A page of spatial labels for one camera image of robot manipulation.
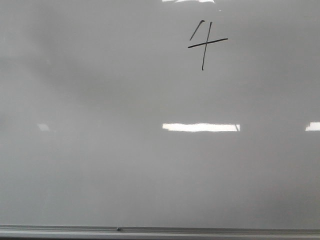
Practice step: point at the white whiteboard with aluminium frame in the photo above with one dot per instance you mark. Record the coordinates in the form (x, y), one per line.
(160, 119)

